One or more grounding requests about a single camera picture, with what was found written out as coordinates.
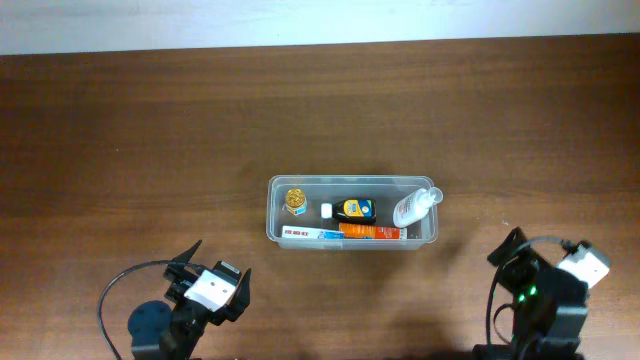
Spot white spray bottle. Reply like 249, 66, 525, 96
392, 187, 443, 228

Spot dark bottle white cap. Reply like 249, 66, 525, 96
320, 198, 377, 225

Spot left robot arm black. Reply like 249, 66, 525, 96
128, 242, 251, 360

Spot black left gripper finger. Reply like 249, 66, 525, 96
172, 240, 202, 264
228, 268, 252, 322

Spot small jar gold lid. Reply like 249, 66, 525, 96
285, 188, 307, 216

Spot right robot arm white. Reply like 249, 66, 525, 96
472, 227, 589, 360

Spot white green Panadol box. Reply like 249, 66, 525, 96
281, 225, 345, 240

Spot orange tablet tube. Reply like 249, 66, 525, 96
339, 223, 408, 240

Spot clear plastic container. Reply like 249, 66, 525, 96
266, 175, 439, 250

